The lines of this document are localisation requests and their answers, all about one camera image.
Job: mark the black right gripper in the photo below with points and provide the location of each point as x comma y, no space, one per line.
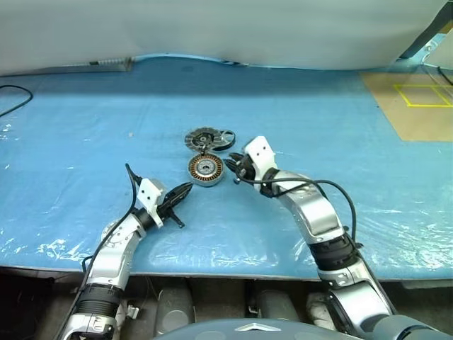
247,171

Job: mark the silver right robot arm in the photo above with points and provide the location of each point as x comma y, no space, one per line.
318,209

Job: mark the white backdrop cloth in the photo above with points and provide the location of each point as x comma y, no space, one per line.
212,28

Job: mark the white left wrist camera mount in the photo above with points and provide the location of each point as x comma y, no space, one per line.
148,191

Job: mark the brown cardboard sheet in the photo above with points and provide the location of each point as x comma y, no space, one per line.
417,120

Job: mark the grey power strip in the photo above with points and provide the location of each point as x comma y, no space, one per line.
109,62

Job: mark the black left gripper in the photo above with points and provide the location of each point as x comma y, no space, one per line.
166,207

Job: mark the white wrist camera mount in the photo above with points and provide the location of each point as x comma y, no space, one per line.
148,191
262,152

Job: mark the grey-blue robot torso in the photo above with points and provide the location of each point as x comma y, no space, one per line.
212,329

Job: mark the silver round motor housing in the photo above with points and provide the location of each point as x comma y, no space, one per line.
207,170

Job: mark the blue table mat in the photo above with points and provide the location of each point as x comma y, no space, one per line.
106,141

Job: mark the dark grey rounded shape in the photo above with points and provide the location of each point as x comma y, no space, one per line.
175,308
274,304

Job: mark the dark grey frame bar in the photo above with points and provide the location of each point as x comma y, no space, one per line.
424,33

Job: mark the white rounded shape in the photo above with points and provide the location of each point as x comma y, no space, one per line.
318,308

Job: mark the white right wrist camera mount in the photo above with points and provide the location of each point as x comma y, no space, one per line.
262,152

